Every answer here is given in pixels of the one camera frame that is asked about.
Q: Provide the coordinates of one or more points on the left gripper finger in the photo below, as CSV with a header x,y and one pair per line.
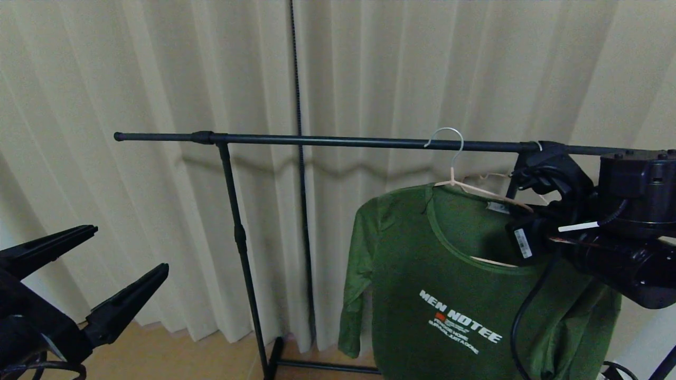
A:
x,y
47,250
124,309

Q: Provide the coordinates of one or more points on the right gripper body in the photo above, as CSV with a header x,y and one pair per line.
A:
x,y
623,264

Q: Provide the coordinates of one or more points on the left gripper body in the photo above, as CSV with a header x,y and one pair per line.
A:
x,y
37,327

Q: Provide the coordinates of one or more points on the pink clothes hanger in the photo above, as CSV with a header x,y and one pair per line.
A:
x,y
494,175
460,184

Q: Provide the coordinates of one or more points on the green printed t-shirt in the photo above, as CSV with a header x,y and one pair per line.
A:
x,y
422,264

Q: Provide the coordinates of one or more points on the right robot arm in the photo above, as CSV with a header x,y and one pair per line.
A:
x,y
639,190

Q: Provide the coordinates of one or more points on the black clothes rack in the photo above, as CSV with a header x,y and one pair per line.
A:
x,y
317,141

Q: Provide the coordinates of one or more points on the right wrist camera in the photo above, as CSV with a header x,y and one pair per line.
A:
x,y
554,169

